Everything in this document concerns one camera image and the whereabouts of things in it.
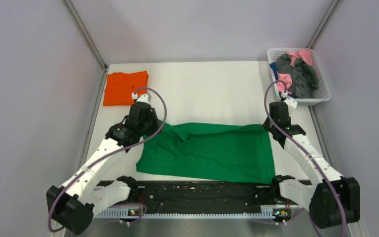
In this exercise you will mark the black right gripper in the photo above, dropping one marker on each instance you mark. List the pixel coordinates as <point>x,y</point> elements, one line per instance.
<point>265,125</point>

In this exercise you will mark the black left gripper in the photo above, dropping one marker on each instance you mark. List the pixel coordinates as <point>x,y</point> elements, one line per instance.
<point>157,123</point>

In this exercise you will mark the green t shirt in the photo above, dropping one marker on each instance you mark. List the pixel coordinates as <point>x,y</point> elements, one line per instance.
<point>232,153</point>

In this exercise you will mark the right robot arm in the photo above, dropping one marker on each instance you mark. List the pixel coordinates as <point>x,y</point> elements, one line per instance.
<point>330,198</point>

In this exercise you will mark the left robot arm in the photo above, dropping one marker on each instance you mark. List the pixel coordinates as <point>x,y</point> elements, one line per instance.
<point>76,202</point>

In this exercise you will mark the dark grey t shirt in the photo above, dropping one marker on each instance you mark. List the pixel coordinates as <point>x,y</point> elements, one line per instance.
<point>299,77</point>

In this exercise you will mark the folded orange t shirt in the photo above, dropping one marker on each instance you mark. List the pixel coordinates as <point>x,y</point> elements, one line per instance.
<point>120,87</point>

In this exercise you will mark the white plastic laundry basket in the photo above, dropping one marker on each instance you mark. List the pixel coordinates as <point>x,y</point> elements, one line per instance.
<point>309,79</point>

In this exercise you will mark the blue t shirt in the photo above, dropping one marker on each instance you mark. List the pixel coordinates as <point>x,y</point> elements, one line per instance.
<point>286,78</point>

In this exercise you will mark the pink t shirt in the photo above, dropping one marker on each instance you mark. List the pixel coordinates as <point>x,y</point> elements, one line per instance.
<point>286,81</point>

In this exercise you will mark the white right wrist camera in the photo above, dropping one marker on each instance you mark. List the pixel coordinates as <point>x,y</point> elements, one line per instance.
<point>289,101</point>

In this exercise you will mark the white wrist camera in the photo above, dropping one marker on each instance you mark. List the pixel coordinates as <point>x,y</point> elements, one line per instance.
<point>289,101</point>
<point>145,97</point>

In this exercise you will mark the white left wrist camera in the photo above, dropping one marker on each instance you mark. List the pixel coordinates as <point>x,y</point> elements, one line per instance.
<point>145,97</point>

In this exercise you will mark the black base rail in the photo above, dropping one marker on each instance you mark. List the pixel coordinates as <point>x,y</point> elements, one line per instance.
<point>209,199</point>

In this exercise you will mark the white slotted cable duct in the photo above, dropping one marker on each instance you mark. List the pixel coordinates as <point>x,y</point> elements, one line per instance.
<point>125,213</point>

